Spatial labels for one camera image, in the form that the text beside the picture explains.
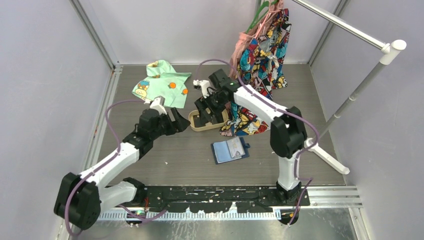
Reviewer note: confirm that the navy blue card holder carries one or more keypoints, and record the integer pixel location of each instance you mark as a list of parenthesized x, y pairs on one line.
[(221, 154)]

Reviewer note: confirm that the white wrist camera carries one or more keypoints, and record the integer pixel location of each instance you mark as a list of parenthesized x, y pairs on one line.
[(157, 104), (203, 86)]

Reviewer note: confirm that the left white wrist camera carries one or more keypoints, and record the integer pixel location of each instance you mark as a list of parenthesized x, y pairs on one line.
[(157, 104)]

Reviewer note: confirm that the green clothes hanger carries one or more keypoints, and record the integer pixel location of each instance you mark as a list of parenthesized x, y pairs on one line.
[(260, 12)]

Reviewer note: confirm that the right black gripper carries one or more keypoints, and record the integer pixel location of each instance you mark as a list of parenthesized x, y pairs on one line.
[(203, 104)]

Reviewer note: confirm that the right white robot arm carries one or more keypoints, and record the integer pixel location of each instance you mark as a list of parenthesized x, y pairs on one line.
[(287, 129)]

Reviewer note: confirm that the white clothes rack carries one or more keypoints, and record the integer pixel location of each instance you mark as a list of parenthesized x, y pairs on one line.
[(359, 45)]

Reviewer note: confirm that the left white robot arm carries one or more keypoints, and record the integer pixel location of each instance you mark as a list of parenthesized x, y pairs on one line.
[(83, 197)]

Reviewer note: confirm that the green cartoon child shirt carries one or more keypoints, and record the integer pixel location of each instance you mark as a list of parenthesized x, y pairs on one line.
[(163, 81)]

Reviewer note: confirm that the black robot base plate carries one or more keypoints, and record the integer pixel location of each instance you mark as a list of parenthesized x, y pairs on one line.
[(216, 199)]

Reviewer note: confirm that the colourful comic print garment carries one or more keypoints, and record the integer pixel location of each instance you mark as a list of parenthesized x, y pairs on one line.
[(260, 66)]

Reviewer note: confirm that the beige oval tray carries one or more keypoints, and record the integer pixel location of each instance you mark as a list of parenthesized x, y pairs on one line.
[(208, 126)]

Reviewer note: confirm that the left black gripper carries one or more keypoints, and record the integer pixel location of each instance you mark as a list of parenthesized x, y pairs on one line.
[(180, 123)]

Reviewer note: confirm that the white credit card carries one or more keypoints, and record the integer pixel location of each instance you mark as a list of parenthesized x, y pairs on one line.
[(236, 148)]

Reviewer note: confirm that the pink hanging garment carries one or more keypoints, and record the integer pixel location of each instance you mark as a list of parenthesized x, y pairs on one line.
[(258, 29)]

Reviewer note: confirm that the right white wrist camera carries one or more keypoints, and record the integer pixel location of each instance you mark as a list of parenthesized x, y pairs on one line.
[(203, 86)]

